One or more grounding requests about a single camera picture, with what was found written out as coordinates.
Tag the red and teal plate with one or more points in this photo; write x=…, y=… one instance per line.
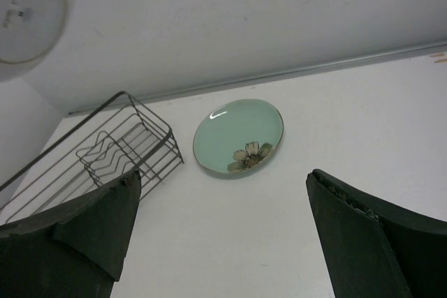
x=30, y=29

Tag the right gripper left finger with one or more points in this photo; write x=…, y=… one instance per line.
x=76, y=249

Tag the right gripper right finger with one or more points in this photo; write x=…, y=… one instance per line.
x=374, y=248

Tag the wire dish rack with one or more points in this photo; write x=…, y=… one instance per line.
x=121, y=135

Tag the green flower plate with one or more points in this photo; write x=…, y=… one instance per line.
x=238, y=137

